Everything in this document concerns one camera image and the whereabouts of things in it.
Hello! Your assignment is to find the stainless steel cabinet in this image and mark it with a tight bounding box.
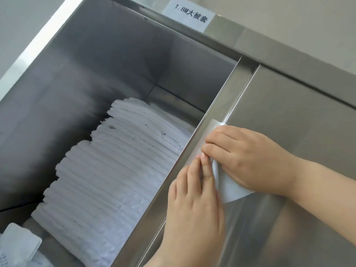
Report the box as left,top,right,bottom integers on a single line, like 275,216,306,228
0,0,356,267

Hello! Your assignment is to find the stack of folded white linens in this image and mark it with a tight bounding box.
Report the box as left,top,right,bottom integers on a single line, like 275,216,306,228
31,98,196,267

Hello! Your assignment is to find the person's left hand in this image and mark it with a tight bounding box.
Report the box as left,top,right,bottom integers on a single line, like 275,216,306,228
162,154,226,257

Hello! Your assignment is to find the clear plastic bag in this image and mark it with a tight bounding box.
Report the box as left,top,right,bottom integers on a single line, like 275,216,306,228
0,222,43,267

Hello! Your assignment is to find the person's right hand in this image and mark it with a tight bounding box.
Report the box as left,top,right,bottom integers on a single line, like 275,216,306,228
200,126,301,197

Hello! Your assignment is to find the white sticker sheet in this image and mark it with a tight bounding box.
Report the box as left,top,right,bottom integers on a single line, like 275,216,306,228
185,118,255,204

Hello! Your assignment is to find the person's left forearm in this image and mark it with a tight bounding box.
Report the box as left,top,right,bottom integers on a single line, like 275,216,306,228
144,243,223,267

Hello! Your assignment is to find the person's right forearm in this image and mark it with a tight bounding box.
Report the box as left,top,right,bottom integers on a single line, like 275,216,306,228
292,156,356,243

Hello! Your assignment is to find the white printed cabinet label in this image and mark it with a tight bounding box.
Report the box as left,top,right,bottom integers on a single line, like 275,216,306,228
162,0,217,33

